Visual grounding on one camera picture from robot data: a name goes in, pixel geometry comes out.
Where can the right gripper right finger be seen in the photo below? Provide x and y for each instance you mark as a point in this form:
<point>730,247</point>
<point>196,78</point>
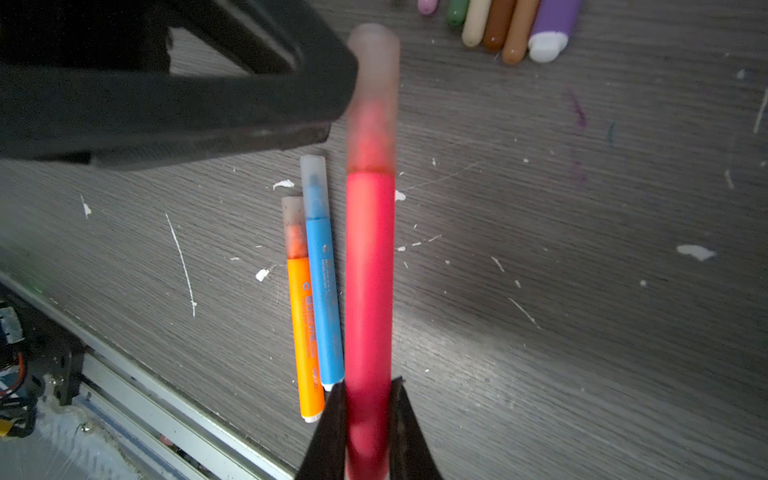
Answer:
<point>409,454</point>

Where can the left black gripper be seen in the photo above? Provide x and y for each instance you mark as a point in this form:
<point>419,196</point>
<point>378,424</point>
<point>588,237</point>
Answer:
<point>130,85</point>

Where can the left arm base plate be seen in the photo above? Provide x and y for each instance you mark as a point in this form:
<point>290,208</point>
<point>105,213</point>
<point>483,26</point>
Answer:
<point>41,365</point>

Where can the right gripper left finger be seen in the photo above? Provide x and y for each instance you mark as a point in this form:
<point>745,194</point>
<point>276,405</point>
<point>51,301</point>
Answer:
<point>325,458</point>

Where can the brown marker pen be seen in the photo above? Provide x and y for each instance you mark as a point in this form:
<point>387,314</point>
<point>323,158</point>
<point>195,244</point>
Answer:
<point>497,25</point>

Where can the orange marker pen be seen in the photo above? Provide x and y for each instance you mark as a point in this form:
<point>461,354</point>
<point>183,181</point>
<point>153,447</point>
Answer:
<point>310,390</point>

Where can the red pink marker pen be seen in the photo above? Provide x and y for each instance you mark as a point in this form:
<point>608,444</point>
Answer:
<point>370,227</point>

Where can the aluminium front rail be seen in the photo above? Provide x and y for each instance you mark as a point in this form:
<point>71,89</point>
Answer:
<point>152,411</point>

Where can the cream beige marker pen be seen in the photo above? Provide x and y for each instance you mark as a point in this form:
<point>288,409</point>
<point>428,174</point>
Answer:
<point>475,22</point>

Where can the blue marker pen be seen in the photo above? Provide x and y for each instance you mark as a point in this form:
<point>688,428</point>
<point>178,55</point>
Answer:
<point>322,270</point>

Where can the purple marker pen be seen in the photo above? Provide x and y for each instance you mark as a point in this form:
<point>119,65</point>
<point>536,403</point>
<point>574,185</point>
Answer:
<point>552,28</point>

